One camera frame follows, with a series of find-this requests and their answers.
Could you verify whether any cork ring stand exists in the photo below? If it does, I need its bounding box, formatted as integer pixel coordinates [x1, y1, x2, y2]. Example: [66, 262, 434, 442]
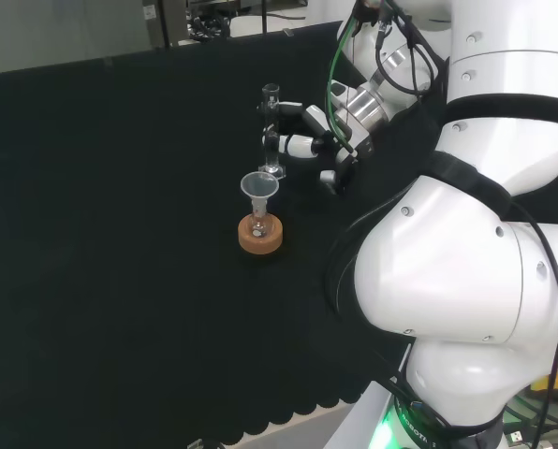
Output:
[237, 212, 285, 256]

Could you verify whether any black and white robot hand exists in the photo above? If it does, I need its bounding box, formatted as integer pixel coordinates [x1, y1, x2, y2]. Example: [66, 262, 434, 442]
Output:
[257, 100, 374, 196]

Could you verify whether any black cable bundle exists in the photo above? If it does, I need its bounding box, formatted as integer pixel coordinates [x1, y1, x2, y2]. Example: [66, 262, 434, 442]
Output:
[187, 9, 234, 42]

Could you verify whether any small round-bottom glass flask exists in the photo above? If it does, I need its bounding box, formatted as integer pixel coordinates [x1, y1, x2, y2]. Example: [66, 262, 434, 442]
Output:
[246, 196, 273, 239]

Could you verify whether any grey metal cabinet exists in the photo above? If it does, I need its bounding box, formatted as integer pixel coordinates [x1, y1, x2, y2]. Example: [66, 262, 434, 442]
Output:
[140, 0, 189, 51]

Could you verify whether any clear plastic funnel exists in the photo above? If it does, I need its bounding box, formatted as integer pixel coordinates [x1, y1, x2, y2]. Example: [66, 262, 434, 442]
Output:
[240, 171, 281, 214]

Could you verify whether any black bench cloth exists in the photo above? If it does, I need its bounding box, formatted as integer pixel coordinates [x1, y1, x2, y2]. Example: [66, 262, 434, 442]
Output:
[0, 21, 448, 445]

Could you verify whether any clear glass graduated cylinder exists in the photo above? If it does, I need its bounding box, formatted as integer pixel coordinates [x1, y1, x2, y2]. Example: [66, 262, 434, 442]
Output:
[258, 82, 288, 181]

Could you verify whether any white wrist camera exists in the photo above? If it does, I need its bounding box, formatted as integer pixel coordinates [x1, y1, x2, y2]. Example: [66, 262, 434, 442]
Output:
[330, 80, 362, 109]

